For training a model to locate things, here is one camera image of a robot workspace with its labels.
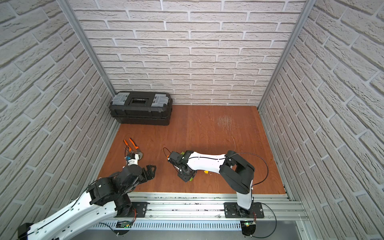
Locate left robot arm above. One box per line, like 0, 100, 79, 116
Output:
18, 165, 157, 240

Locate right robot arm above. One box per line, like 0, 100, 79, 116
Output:
168, 151, 255, 218

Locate black plastic toolbox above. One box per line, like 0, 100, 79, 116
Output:
109, 91, 173, 126

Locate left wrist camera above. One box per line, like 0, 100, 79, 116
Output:
125, 152, 143, 166

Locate orange handled pliers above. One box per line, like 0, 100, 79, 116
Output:
123, 138, 139, 153

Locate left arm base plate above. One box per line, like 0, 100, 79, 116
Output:
116, 202, 149, 218

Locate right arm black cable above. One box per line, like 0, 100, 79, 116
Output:
236, 152, 270, 185

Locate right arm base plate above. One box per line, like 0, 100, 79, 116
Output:
224, 202, 265, 219

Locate aluminium rail frame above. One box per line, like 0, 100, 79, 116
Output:
77, 192, 315, 240

